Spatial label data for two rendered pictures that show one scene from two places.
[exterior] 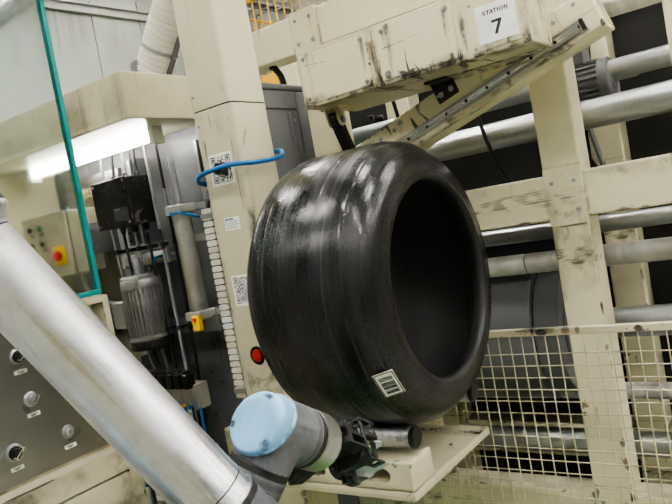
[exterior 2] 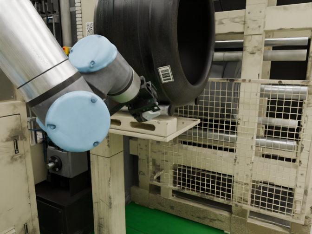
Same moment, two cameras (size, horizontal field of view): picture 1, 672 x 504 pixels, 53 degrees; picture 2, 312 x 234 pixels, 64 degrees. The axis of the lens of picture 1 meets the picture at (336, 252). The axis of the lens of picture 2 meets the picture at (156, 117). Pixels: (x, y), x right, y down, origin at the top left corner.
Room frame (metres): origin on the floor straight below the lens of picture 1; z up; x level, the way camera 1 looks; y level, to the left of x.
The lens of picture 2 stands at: (0.41, 0.07, 1.07)
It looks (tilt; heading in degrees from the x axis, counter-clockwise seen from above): 12 degrees down; 354
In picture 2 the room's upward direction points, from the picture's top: straight up
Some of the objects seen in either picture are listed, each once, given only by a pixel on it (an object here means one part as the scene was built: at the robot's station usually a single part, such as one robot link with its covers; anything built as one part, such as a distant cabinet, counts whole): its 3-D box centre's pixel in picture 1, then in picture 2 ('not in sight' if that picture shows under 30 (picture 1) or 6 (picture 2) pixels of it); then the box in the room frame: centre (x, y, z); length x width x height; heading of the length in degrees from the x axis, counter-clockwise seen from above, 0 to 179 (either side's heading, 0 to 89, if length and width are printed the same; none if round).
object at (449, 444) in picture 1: (385, 454); (150, 123); (1.53, -0.03, 0.80); 0.37 x 0.36 x 0.02; 144
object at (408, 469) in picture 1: (348, 463); (133, 121); (1.42, 0.05, 0.84); 0.36 x 0.09 x 0.06; 54
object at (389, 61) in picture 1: (425, 53); not in sight; (1.70, -0.30, 1.71); 0.61 x 0.25 x 0.15; 54
